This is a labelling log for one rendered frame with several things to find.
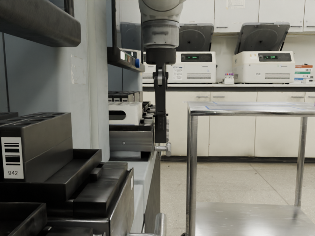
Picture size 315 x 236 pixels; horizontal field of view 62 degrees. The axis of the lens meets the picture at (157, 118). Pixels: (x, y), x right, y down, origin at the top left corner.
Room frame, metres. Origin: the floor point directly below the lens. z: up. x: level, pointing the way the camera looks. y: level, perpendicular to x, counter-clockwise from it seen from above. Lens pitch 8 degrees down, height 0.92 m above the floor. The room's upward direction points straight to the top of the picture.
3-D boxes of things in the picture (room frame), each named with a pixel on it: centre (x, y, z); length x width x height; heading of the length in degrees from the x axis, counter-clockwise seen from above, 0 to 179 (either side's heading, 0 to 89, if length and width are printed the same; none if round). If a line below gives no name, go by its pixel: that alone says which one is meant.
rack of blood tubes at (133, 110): (0.68, 0.19, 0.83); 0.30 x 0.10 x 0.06; 87
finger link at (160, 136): (0.67, -0.01, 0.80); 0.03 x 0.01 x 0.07; 87
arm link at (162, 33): (0.67, -0.01, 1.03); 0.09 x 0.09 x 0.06
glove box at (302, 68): (3.34, -1.78, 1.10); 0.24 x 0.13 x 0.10; 86
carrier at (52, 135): (0.27, 0.12, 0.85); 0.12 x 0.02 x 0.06; 177
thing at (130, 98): (0.83, 0.09, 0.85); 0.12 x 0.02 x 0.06; 178
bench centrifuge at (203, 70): (3.26, -0.39, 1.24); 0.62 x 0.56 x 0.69; 178
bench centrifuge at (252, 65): (3.22, -1.24, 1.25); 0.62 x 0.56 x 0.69; 177
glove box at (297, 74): (3.34, -1.76, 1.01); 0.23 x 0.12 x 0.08; 87
